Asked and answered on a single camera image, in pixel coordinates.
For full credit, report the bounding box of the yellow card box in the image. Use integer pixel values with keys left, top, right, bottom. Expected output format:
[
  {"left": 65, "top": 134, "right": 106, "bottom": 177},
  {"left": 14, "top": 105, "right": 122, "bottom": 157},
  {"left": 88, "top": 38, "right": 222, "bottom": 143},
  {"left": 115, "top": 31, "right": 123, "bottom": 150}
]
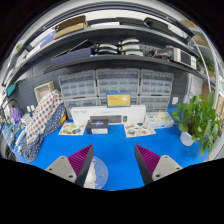
[{"left": 105, "top": 90, "right": 132, "bottom": 108}]

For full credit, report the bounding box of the white mesh basket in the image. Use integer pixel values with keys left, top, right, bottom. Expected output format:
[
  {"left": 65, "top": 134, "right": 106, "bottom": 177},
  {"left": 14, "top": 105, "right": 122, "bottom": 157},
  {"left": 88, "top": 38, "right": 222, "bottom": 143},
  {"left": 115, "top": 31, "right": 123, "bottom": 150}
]
[{"left": 33, "top": 80, "right": 56, "bottom": 104}]

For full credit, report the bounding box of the dark metal shelf unit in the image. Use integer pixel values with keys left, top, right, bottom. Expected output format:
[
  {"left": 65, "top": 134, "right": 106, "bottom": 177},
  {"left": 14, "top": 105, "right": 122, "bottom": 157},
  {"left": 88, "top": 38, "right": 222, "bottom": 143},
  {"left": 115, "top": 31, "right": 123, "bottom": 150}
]
[{"left": 3, "top": 13, "right": 218, "bottom": 88}]

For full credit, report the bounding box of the long white keyboard box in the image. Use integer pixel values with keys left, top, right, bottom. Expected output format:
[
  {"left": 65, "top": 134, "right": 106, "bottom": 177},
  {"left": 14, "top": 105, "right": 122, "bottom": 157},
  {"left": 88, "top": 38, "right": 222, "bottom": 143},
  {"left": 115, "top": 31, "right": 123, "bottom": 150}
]
[{"left": 69, "top": 104, "right": 148, "bottom": 127}]

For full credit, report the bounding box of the checkered polka-dot cloth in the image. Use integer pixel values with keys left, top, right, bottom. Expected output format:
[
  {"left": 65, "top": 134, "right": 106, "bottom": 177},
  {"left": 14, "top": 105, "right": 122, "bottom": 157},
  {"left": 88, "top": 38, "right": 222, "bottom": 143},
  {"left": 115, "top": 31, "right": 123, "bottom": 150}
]
[{"left": 20, "top": 89, "right": 67, "bottom": 163}]

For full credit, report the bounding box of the white blue glove box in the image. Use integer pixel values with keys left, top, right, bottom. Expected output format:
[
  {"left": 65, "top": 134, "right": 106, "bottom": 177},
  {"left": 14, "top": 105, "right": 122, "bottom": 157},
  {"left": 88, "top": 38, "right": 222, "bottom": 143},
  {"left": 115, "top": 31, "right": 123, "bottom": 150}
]
[{"left": 144, "top": 111, "right": 175, "bottom": 130}]

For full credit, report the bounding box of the white computer mouse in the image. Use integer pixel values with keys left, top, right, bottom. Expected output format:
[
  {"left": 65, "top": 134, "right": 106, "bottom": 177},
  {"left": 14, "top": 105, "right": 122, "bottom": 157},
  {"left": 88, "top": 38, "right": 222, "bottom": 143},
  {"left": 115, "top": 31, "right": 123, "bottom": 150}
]
[{"left": 83, "top": 162, "right": 98, "bottom": 190}]

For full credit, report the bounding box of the round blue rabbit mouse pad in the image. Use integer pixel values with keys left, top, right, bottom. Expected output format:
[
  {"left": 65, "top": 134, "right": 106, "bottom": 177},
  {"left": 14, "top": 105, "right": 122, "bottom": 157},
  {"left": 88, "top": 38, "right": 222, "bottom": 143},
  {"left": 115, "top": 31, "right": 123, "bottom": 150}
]
[{"left": 83, "top": 155, "right": 110, "bottom": 190}]

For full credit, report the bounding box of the green plant in white pot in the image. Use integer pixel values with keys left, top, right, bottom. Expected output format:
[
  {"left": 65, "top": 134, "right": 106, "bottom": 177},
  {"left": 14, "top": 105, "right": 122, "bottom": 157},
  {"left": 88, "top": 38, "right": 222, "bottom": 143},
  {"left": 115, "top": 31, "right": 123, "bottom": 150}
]
[{"left": 171, "top": 91, "right": 221, "bottom": 158}]

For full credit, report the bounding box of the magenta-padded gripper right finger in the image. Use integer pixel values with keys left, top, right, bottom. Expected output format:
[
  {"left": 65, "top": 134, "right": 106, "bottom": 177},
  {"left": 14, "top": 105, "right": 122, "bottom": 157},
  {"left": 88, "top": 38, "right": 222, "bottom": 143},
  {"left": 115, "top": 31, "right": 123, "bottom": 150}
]
[{"left": 134, "top": 144, "right": 183, "bottom": 185}]

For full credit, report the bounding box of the small black box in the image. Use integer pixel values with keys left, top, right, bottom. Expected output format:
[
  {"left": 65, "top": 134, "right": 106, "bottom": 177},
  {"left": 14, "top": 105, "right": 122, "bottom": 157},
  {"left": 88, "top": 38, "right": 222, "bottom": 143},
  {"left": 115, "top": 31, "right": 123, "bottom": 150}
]
[{"left": 85, "top": 118, "right": 110, "bottom": 135}]

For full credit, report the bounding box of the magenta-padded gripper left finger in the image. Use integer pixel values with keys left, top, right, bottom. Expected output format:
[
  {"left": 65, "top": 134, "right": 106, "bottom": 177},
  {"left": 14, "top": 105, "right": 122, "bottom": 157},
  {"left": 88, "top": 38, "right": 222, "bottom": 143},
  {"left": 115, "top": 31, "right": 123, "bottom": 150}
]
[{"left": 45, "top": 144, "right": 95, "bottom": 187}]

